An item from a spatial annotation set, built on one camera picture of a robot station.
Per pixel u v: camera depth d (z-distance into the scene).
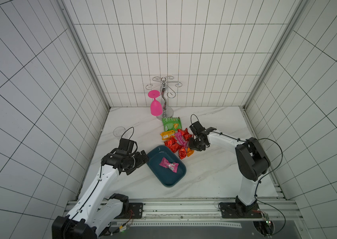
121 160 0.55
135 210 0.73
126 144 0.61
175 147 0.93
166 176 0.79
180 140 0.95
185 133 1.00
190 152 0.91
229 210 0.72
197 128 0.76
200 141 0.70
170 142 0.95
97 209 0.44
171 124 1.04
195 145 0.83
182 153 0.92
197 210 0.75
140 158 0.70
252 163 0.49
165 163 0.85
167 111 1.14
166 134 1.00
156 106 0.95
